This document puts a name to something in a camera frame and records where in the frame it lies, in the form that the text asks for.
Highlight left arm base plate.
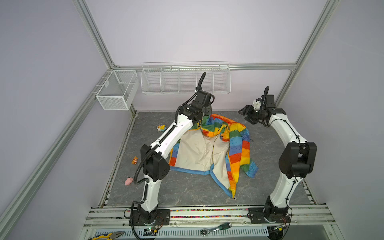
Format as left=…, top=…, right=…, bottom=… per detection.
left=129, top=209, right=171, bottom=227

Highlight rainbow striped jacket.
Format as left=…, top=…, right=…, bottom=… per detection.
left=169, top=114, right=259, bottom=199

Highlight white mesh box basket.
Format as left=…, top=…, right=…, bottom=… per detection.
left=96, top=70, right=140, bottom=111

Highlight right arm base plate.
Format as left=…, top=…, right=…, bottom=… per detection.
left=247, top=207, right=291, bottom=224

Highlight white slotted cable duct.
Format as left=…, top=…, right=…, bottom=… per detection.
left=94, top=226, right=270, bottom=240

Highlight yellow handled pliers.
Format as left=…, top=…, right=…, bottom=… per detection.
left=89, top=231, right=125, bottom=240

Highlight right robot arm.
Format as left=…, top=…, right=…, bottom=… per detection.
left=238, top=87, right=317, bottom=223

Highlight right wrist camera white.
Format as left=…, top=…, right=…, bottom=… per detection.
left=253, top=100, right=262, bottom=111

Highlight small pink pig toy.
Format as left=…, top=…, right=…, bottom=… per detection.
left=125, top=178, right=134, bottom=186

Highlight small orange toy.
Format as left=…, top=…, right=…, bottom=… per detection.
left=132, top=156, right=138, bottom=165

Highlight long white wire basket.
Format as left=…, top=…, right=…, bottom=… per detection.
left=141, top=62, right=232, bottom=95

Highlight small yellow duck toy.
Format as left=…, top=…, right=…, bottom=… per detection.
left=157, top=125, right=166, bottom=132

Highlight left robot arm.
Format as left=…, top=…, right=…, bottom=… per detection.
left=130, top=72, right=215, bottom=225

